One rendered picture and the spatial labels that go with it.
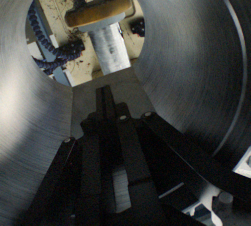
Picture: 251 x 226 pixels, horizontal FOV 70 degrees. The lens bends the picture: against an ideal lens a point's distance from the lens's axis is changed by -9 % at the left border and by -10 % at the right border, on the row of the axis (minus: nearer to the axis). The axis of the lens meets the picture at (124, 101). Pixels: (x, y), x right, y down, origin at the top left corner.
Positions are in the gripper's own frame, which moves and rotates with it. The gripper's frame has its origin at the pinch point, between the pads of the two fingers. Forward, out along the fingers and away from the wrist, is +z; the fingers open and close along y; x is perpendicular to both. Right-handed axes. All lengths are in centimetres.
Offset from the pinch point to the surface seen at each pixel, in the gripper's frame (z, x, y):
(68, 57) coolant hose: 44.5, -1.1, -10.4
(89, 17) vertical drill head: 29.9, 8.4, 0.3
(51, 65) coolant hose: 41.9, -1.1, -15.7
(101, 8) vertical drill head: 29.5, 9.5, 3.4
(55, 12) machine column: 56, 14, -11
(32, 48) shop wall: 551, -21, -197
